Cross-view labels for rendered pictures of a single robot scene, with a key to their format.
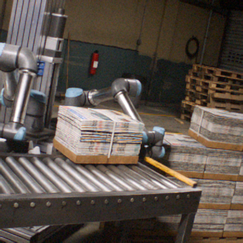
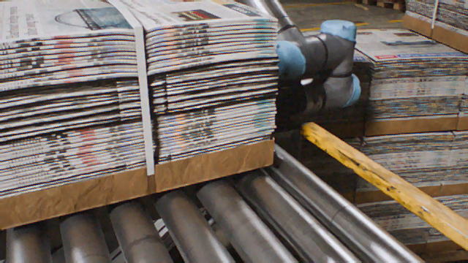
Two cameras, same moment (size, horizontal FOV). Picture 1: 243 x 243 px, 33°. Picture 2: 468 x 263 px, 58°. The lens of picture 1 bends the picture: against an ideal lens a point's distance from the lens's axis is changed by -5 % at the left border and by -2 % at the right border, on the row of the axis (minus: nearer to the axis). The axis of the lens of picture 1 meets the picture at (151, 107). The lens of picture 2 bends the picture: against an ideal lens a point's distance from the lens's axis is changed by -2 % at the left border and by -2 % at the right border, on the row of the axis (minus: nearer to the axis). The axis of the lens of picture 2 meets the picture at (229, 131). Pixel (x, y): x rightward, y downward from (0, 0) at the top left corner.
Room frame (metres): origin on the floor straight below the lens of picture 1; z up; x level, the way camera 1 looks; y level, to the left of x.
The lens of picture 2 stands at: (1.65, -0.04, 1.13)
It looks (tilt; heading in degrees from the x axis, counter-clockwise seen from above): 25 degrees down; 12
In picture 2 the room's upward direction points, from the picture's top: straight up
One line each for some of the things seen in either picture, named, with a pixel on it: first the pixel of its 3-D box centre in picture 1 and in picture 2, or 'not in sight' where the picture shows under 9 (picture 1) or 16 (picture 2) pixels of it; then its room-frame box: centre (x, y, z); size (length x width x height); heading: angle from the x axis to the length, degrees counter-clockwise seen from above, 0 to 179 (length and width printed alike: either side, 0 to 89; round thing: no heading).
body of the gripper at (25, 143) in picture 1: (16, 147); not in sight; (2.05, 0.64, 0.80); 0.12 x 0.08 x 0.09; 127
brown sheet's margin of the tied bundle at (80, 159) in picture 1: (77, 150); (55, 150); (2.14, 0.34, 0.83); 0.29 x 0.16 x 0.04; 38
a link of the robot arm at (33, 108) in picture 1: (34, 101); not in sight; (2.45, 0.69, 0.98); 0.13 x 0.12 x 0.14; 96
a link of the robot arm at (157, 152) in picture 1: (154, 151); (333, 90); (2.58, -0.07, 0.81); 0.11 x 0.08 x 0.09; 128
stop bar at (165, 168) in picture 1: (169, 171); (395, 185); (2.19, -0.16, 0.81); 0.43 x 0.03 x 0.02; 38
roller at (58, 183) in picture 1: (51, 178); not in sight; (1.79, 0.38, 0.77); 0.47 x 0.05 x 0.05; 38
